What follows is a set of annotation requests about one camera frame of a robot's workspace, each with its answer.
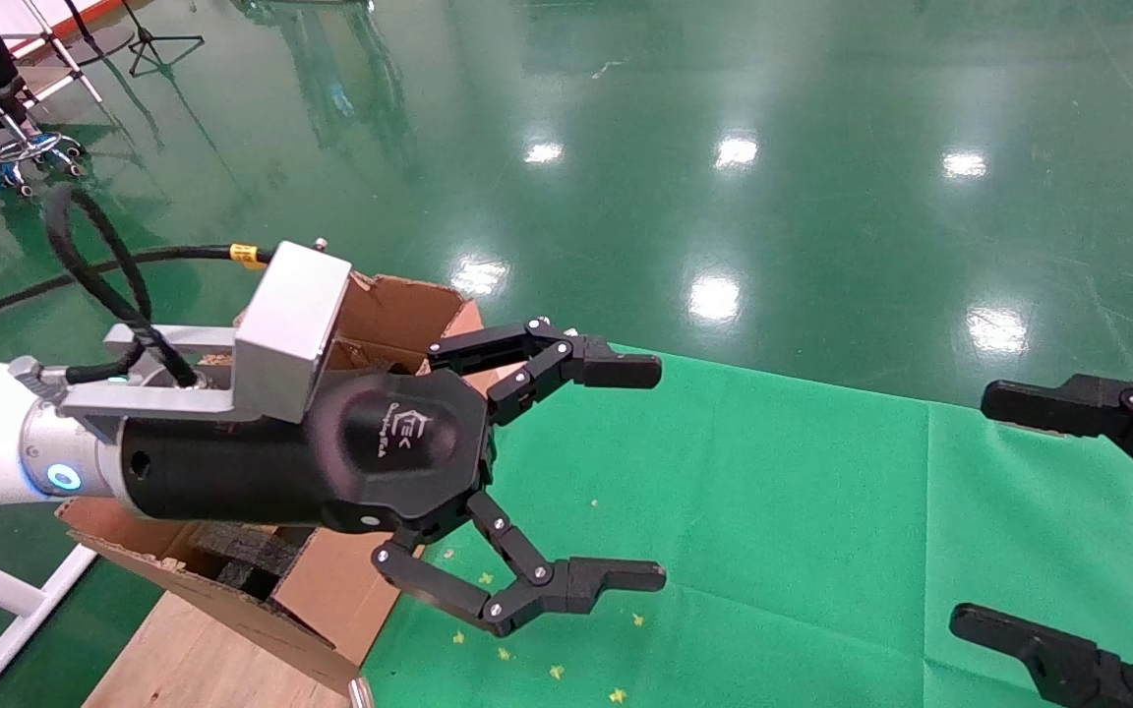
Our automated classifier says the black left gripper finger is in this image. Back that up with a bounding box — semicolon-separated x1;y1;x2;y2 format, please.
427;317;665;427
373;491;669;639

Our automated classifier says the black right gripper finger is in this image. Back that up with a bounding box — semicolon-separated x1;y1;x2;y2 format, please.
980;371;1133;509
949;604;1133;708

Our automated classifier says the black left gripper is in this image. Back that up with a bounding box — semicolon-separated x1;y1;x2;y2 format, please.
119;369;500;538

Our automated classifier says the large open cardboard carton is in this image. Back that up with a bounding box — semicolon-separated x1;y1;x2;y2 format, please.
55;270;489;695

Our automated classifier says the black foam block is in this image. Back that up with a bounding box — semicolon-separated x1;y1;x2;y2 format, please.
191;521;320;603

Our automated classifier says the green cloth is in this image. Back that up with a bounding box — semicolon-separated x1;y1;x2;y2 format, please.
360;344;1133;708

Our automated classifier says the chrome wheeled stool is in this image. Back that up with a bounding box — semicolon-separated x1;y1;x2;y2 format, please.
0;74;88;198

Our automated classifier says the black tripod stand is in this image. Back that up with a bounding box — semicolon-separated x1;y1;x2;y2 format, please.
119;0;207;79

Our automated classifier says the white board with orange edge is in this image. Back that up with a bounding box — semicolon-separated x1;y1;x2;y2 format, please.
0;0;127;60

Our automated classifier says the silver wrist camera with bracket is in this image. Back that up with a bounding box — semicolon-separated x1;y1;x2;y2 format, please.
55;239;353;429

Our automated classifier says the black cable with yellow tag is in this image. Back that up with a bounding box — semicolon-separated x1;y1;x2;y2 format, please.
0;185;272;389

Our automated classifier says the white metal frame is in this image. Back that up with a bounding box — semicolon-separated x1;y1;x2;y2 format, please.
0;539;100;708

